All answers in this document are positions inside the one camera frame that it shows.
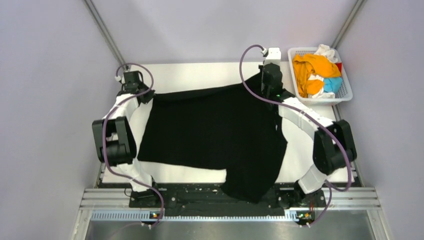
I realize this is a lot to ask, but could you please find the black t shirt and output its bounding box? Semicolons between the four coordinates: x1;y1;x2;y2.
137;74;288;203

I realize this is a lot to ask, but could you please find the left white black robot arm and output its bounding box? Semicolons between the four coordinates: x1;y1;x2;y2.
91;71;161;207

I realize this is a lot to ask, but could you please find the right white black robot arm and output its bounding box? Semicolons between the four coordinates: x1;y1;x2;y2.
258;45;357;206

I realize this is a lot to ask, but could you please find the yellow t shirt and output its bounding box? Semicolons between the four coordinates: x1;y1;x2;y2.
292;53;342;98

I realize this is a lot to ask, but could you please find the blue t shirt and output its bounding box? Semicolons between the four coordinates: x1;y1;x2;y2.
323;76;343;94

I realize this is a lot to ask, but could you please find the white t shirt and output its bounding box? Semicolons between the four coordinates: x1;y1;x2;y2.
308;44;340;99

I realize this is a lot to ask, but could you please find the red t shirt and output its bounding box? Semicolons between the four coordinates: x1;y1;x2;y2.
335;62;343;73

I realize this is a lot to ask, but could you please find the white plastic laundry basket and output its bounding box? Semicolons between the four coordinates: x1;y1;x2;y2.
287;46;353;106

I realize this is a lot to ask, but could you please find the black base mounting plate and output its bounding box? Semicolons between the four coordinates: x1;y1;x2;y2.
124;183;327;219

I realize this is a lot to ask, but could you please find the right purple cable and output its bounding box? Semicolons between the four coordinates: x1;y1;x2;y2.
239;44;354;228

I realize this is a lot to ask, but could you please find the purple cable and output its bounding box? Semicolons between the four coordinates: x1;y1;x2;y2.
101;62;166;229
239;44;354;228

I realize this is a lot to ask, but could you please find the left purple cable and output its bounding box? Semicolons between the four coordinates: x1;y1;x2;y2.
101;62;166;229

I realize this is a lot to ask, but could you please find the left aluminium corner post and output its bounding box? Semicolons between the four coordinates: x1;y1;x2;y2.
82;0;126;65

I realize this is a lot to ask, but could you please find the aluminium corner post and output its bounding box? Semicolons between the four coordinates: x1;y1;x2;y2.
331;0;367;49
82;0;126;65

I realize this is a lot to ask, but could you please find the right aluminium corner post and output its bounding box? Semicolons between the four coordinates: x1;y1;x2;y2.
331;0;367;49

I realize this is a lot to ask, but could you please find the aluminium front frame rail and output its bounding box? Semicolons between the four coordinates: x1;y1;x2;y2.
79;187;382;211

